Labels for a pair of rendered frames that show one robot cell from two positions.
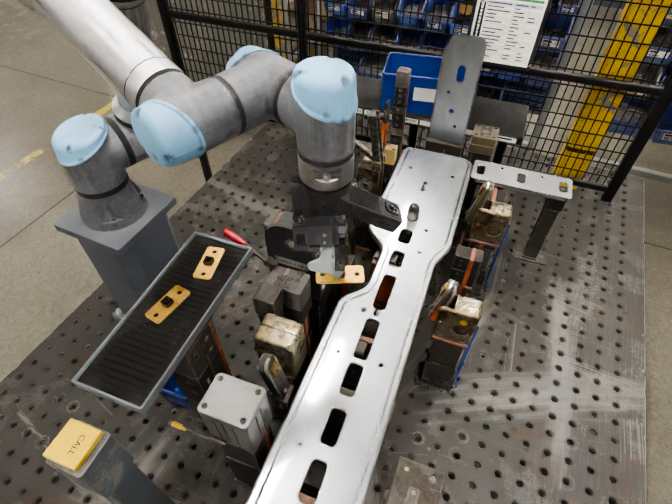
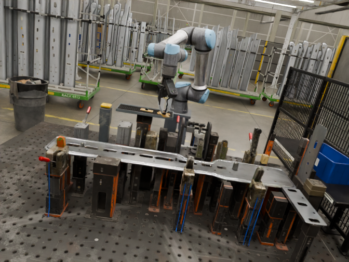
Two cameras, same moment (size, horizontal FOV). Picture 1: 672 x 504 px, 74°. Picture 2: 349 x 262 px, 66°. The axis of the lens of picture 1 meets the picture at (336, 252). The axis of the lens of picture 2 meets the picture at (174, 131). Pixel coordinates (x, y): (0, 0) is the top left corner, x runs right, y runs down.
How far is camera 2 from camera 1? 1.33 m
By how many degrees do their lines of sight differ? 60
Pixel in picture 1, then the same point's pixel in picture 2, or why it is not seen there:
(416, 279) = (199, 169)
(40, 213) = not seen: hidden behind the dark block
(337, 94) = (167, 46)
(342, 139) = (166, 58)
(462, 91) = (313, 154)
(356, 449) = (121, 156)
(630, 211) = not seen: outside the picture
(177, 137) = (150, 47)
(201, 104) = (158, 46)
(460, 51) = (318, 132)
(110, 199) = (175, 102)
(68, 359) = not seen: hidden behind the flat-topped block
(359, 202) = (168, 83)
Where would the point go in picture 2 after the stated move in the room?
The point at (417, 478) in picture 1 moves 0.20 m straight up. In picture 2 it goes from (114, 161) to (118, 123)
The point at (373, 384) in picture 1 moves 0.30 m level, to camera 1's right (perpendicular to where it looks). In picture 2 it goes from (146, 159) to (162, 191)
